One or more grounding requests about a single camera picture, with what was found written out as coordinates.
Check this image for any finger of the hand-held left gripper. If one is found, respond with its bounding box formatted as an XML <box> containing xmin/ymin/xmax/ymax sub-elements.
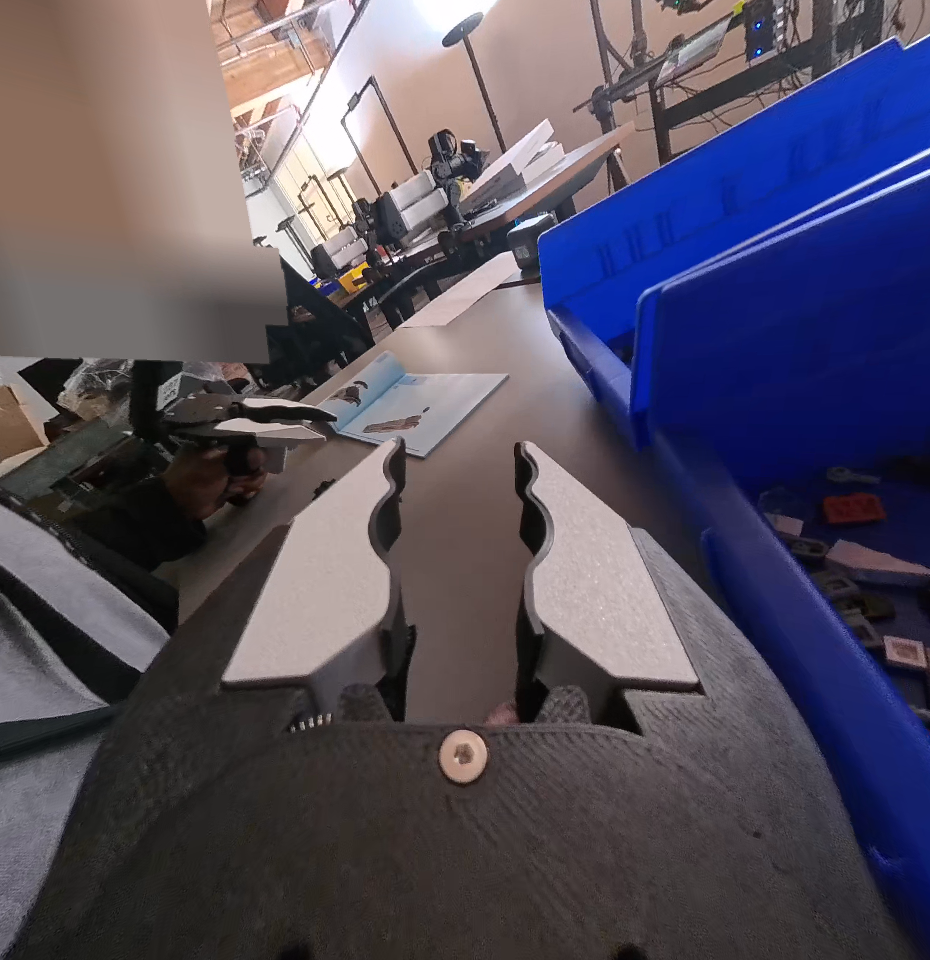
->
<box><xmin>212</xmin><ymin>417</ymin><xmax>328</xmax><ymax>475</ymax></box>
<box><xmin>234</xmin><ymin>396</ymin><xmax>338</xmax><ymax>424</ymax></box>

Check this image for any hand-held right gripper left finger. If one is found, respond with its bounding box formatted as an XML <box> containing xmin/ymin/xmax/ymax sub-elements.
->
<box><xmin>221</xmin><ymin>437</ymin><xmax>417</xmax><ymax>723</ymax></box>

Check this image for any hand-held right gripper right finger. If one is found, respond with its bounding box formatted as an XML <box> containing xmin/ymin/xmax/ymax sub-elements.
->
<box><xmin>513</xmin><ymin>441</ymin><xmax>702</xmax><ymax>725</ymax></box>

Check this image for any brick instruction booklet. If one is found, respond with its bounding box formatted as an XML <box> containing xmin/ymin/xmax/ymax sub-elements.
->
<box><xmin>315</xmin><ymin>351</ymin><xmax>511</xmax><ymax>459</ymax></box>

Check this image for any pile of small bricks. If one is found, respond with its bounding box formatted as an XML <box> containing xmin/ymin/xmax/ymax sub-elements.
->
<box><xmin>757</xmin><ymin>457</ymin><xmax>930</xmax><ymax>751</ymax></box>

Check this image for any person's left forearm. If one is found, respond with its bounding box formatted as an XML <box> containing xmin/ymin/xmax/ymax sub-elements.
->
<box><xmin>75</xmin><ymin>472</ymin><xmax>211</xmax><ymax>573</ymax></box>

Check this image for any grey desk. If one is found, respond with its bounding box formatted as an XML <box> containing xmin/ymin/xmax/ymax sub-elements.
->
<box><xmin>153</xmin><ymin>266</ymin><xmax>724</xmax><ymax>725</ymax></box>

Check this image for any wooden robot desk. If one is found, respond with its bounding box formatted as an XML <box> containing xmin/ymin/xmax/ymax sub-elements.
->
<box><xmin>330</xmin><ymin>122</ymin><xmax>637</xmax><ymax>316</ymax></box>

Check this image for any black office chair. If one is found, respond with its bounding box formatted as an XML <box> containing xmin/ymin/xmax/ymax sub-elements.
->
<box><xmin>266</xmin><ymin>255</ymin><xmax>377</xmax><ymax>384</ymax></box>

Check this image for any plastic wrapped bundle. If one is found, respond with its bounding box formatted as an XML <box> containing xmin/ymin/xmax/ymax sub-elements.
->
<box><xmin>60</xmin><ymin>358</ymin><xmax>136</xmax><ymax>421</ymax></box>

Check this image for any cardboard box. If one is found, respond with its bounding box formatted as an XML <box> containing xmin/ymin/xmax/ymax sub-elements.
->
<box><xmin>0</xmin><ymin>384</ymin><xmax>51</xmax><ymax>464</ymax></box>

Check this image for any white paper sheet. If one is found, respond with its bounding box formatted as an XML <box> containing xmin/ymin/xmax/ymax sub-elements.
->
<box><xmin>397</xmin><ymin>251</ymin><xmax>520</xmax><ymax>330</ymax></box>

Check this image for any stack of white flat boxes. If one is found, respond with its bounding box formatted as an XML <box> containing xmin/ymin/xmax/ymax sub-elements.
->
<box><xmin>461</xmin><ymin>118</ymin><xmax>568</xmax><ymax>216</ymax></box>

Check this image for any black floor lamp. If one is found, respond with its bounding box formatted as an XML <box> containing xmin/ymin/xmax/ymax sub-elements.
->
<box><xmin>442</xmin><ymin>11</ymin><xmax>511</xmax><ymax>155</ymax></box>

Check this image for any black metal rack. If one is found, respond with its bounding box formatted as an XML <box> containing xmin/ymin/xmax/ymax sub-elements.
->
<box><xmin>573</xmin><ymin>0</ymin><xmax>912</xmax><ymax>189</ymax></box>

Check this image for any black frame stand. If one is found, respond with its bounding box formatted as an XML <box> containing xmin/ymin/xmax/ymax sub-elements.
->
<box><xmin>341</xmin><ymin>75</ymin><xmax>418</xmax><ymax>198</ymax></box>

